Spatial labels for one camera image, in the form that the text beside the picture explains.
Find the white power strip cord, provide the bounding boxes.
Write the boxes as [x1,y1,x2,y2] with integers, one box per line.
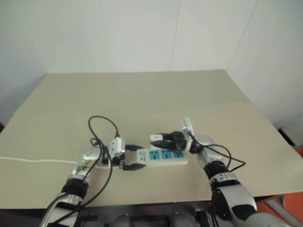
[0,156,78,165]

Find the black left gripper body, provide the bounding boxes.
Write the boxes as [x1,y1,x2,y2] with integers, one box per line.
[111,144,130,171]

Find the orange box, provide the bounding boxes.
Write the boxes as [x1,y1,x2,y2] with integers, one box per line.
[256,193,303,214]

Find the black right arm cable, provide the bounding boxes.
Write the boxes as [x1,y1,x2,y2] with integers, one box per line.
[189,133,246,227]

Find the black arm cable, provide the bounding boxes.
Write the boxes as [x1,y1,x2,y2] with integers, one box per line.
[46,115,122,227]
[189,133,246,227]

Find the white charger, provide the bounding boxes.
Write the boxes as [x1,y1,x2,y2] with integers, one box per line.
[149,133,164,143]

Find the black block under table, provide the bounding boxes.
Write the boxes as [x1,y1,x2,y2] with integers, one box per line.
[193,202,208,223]

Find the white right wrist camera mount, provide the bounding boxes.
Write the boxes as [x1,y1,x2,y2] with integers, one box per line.
[180,116,196,153]

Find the black metal bracket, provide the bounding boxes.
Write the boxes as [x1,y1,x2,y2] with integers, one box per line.
[78,208,99,216]

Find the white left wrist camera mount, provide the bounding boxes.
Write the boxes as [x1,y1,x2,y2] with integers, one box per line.
[108,138,126,158]

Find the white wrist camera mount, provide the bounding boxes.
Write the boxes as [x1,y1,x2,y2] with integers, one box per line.
[108,138,126,158]
[180,116,196,153]

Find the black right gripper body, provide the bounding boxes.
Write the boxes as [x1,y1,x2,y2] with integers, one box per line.
[170,130,190,152]

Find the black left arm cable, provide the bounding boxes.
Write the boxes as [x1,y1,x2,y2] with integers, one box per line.
[46,115,122,227]

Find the white power strip blue sockets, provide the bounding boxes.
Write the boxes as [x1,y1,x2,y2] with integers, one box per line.
[93,146,189,169]

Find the dark rounded shape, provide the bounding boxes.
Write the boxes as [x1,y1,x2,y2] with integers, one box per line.
[113,207,132,227]

